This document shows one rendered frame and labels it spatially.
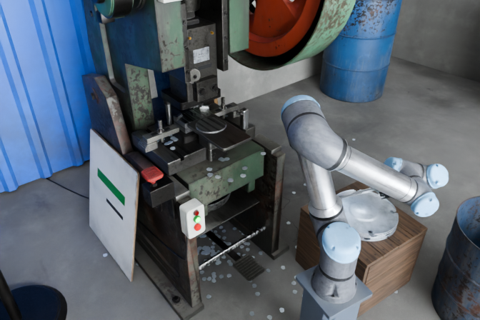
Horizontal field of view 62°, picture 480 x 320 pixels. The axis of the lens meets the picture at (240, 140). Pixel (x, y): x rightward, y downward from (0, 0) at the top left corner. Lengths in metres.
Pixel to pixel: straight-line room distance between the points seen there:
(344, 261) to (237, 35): 0.88
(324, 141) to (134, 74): 0.93
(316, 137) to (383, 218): 0.88
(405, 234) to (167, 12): 1.30
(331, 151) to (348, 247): 0.36
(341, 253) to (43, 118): 1.99
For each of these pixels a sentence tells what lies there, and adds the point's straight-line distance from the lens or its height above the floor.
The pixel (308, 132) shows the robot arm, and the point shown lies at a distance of 1.05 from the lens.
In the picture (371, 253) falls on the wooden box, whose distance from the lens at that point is 1.75.
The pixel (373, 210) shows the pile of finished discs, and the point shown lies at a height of 0.39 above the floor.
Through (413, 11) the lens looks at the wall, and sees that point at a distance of 4.74.
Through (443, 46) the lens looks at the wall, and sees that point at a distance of 4.65.
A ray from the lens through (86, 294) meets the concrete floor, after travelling 2.11.
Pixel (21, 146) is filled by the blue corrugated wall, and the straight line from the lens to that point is 2.75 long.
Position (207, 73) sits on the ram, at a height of 0.98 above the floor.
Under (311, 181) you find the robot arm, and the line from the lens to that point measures 1.27.
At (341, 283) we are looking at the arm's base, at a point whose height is 0.53.
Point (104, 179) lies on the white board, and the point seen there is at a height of 0.39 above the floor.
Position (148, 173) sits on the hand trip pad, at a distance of 1.41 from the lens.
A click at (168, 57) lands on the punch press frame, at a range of 1.40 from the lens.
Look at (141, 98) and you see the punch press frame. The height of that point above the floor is 0.83.
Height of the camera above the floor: 1.58
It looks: 32 degrees down
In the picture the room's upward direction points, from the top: straight up
